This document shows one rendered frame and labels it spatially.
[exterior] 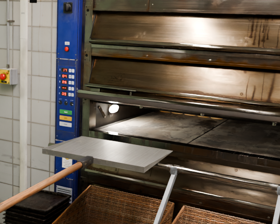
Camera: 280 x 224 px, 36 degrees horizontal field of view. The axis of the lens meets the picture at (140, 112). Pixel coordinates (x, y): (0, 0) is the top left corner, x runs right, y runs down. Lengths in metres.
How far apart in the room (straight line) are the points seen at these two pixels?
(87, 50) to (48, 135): 0.62
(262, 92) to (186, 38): 0.48
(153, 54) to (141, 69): 0.12
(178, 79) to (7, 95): 1.21
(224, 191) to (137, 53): 0.89
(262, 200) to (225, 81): 0.64
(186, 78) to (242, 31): 0.38
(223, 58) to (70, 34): 0.93
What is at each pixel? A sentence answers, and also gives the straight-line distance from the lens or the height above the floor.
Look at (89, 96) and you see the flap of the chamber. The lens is 2.46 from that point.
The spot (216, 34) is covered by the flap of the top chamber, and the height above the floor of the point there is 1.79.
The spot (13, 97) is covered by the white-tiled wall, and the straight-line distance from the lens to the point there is 2.98.
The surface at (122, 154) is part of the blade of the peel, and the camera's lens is 2.16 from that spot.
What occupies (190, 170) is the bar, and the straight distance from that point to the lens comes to 2.02.
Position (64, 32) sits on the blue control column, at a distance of 2.67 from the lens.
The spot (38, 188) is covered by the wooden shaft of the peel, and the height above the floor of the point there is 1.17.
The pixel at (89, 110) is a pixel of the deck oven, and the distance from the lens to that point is 2.64.
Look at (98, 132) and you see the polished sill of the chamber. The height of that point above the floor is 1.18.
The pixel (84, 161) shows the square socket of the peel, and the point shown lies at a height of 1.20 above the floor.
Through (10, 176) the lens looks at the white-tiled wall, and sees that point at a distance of 3.13.
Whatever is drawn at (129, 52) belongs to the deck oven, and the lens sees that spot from 2.48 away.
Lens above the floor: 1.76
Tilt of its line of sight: 10 degrees down
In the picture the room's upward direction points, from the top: 3 degrees clockwise
